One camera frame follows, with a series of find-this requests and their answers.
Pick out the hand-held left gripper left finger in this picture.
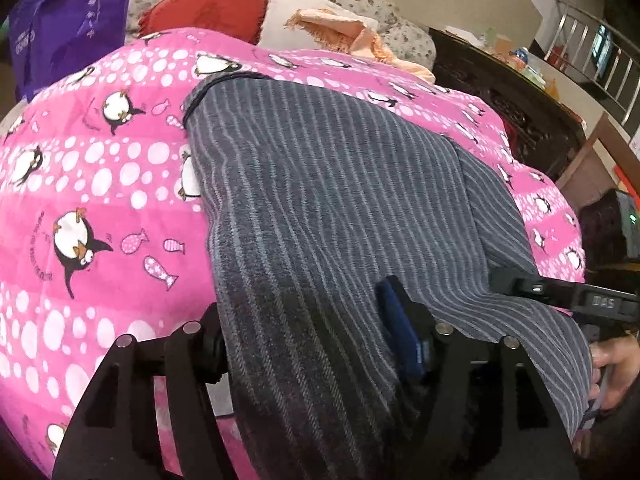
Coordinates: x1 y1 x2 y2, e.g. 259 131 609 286
51 302 238 480

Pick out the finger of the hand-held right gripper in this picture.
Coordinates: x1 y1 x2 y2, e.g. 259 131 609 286
489 266 576 308

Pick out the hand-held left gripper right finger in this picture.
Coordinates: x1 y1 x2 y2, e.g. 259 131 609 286
375 275 581 480

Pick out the grey striped jacket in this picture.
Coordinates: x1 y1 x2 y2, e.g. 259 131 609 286
181 74 603 480

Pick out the person's right hand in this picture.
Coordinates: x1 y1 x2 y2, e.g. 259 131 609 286
587 336 640 412

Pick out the light wooden board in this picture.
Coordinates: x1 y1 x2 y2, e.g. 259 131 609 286
555 112 640 211

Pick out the dark carved wooden cabinet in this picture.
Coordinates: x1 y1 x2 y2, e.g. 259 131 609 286
427 27 587 181

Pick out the pink penguin print blanket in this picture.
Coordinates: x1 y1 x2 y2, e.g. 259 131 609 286
0 27 587 480

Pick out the metal railing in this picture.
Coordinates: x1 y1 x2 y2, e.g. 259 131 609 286
542 0 640 126

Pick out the peach fringed cloth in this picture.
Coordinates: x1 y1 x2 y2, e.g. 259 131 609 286
285 7 437 83

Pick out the white pillow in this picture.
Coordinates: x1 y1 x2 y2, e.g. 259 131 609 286
260 0 381 53

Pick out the red cushion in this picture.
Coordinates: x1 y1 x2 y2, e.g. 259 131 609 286
137 0 271 46

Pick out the purple bag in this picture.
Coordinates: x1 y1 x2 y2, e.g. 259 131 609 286
7 0 141 103

